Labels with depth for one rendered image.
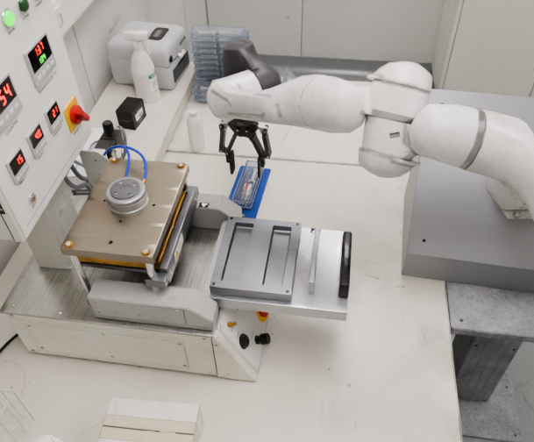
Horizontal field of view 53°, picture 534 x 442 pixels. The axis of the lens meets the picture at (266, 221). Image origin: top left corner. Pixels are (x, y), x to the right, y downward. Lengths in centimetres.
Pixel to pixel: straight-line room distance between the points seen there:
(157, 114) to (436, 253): 105
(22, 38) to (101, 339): 62
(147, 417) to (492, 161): 80
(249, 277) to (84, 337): 39
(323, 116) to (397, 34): 257
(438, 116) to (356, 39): 264
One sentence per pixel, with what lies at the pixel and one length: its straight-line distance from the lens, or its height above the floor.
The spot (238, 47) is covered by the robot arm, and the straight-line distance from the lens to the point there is 133.
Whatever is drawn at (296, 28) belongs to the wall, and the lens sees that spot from 358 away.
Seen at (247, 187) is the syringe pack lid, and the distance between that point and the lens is 159.
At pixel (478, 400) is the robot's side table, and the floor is 2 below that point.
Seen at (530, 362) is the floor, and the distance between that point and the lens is 234.
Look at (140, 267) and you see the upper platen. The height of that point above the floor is 103.
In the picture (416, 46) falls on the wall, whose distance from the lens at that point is 363.
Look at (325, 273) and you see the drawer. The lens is 114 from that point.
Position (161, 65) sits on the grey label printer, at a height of 90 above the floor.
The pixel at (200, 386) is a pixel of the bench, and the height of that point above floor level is 75.
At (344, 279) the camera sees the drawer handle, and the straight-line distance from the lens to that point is 108.
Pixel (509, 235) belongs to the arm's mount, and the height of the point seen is 89.
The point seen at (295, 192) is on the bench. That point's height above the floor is 75.
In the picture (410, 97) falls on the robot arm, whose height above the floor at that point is 131.
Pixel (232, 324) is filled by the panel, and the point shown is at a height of 90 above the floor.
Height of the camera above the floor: 186
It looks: 46 degrees down
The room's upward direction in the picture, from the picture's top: 2 degrees counter-clockwise
